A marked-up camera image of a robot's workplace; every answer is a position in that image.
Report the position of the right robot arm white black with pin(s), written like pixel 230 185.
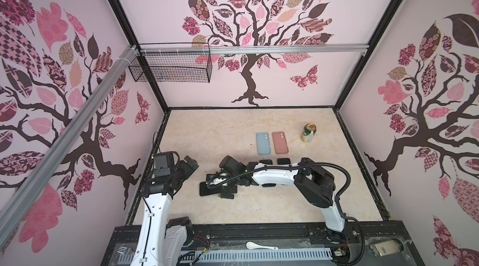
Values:
pixel 320 183

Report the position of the aluminium bar left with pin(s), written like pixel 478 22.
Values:
pixel 28 192

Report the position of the pink phone case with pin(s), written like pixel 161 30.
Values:
pixel 280 143

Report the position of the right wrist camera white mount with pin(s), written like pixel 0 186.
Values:
pixel 215 180

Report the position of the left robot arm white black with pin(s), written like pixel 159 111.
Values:
pixel 161 240

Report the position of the black smartphone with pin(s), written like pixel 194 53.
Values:
pixel 283 161

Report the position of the aluminium bar back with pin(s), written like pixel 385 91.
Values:
pixel 278 49

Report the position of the black wire basket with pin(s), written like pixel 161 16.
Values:
pixel 177 62

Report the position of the grey box on base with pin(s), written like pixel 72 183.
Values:
pixel 386 248

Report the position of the black phone white case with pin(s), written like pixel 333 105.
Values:
pixel 205 191

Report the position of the aluminium bar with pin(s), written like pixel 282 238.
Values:
pixel 278 49
pixel 28 192

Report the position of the white plastic spoon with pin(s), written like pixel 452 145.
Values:
pixel 252 245

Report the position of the black phone clear case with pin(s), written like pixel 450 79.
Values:
pixel 266 162

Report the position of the green beverage can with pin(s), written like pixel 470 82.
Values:
pixel 308 133

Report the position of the white slotted cable duct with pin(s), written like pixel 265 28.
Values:
pixel 199 255

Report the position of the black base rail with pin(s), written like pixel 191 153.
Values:
pixel 354 251

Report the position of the light blue phone case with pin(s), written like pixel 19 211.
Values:
pixel 263 144

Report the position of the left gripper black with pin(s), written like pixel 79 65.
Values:
pixel 188 170

